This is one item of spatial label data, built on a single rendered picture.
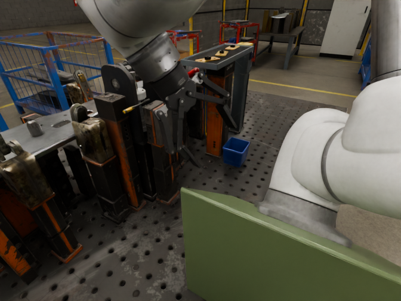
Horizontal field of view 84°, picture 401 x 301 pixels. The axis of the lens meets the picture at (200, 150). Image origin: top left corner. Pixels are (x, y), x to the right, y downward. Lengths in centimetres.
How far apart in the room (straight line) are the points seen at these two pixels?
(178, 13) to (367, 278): 38
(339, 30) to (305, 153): 682
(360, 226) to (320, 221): 149
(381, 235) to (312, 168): 159
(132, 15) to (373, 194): 40
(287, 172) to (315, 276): 21
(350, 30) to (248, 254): 702
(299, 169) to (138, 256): 52
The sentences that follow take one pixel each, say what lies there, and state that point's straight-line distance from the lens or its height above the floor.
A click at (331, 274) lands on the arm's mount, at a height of 102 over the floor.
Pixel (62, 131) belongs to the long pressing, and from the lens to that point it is 80.
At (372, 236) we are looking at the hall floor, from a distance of 200.
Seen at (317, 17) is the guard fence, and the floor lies 88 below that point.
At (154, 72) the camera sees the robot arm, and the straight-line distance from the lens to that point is 43.
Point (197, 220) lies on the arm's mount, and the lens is 43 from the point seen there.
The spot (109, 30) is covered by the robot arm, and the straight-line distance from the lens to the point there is 40.
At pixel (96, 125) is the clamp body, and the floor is 107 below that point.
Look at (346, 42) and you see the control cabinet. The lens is 730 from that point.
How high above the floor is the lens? 134
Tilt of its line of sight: 34 degrees down
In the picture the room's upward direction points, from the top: straight up
